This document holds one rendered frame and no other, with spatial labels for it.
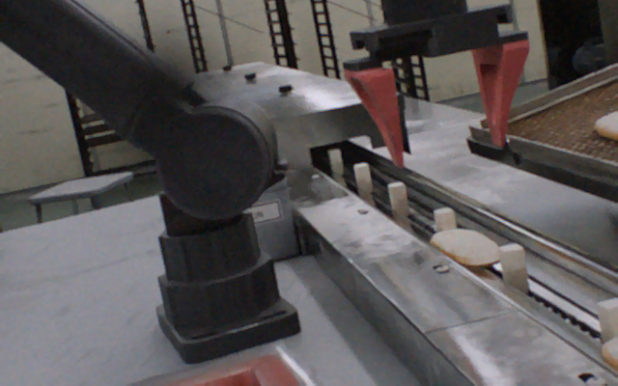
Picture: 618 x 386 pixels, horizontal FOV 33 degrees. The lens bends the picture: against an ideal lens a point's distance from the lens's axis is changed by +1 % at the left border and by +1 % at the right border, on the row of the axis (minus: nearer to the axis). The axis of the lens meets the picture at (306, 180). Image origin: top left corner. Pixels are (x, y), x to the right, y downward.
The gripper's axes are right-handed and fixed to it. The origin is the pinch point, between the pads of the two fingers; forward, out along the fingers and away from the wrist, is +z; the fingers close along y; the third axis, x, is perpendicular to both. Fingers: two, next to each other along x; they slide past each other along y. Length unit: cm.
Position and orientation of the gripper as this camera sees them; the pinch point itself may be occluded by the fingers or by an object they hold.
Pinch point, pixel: (447, 144)
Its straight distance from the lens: 76.0
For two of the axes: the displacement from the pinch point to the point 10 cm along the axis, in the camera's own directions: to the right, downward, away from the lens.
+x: -1.8, -1.4, 9.7
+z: 1.8, 9.7, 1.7
